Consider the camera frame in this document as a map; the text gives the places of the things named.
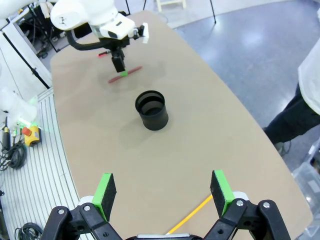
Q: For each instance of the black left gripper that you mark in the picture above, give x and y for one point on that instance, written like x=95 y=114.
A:
x=118 y=45

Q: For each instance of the red translucent pen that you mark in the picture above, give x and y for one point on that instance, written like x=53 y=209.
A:
x=135 y=69

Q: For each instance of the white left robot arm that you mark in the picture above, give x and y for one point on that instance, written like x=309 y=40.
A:
x=75 y=15

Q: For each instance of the black handheld enabling switch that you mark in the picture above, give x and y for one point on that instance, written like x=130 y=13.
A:
x=6 y=137

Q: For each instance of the person in white t-shirt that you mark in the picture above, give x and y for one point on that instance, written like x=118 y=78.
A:
x=295 y=120

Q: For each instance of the black tripod stand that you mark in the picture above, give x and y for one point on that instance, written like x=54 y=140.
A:
x=213 y=12
x=25 y=58

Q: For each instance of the black mesh pen holder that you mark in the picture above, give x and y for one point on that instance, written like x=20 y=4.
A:
x=155 y=120

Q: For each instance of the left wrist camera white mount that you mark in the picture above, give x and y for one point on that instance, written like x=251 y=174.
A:
x=145 y=32

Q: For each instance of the grey slotted aluminium base plate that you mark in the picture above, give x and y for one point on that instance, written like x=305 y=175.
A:
x=45 y=175

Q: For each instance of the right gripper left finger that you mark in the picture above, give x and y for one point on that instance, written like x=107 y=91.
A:
x=105 y=197

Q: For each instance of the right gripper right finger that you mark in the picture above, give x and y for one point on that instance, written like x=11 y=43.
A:
x=220 y=195

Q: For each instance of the yellow emergency stop box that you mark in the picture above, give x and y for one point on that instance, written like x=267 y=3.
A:
x=32 y=136

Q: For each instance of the yellow pencil with eraser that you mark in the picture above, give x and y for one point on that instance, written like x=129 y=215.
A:
x=190 y=216

